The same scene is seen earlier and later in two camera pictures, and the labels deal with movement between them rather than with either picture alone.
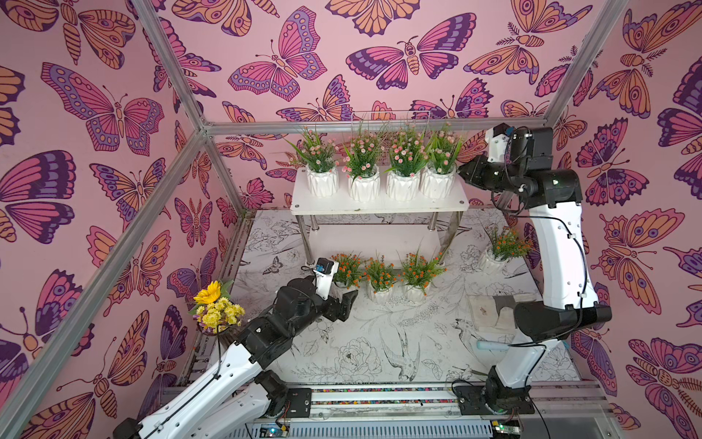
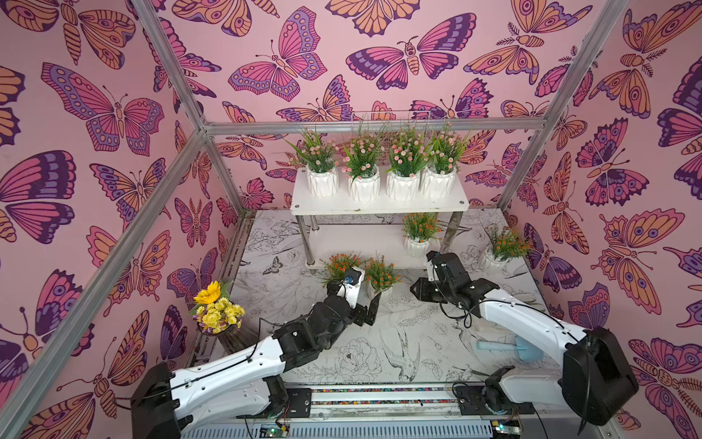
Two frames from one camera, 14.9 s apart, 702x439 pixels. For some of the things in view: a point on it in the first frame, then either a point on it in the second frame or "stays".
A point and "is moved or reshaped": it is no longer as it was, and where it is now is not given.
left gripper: [344, 306] → [369, 314]
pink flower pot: [317, 154] stays
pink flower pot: [409, 155] stays
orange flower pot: [379, 279] stays
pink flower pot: [439, 173] stays
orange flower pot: [350, 272] stays
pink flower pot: [361, 165] stays
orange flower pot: [418, 274] is moved or reshaped
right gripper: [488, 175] → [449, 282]
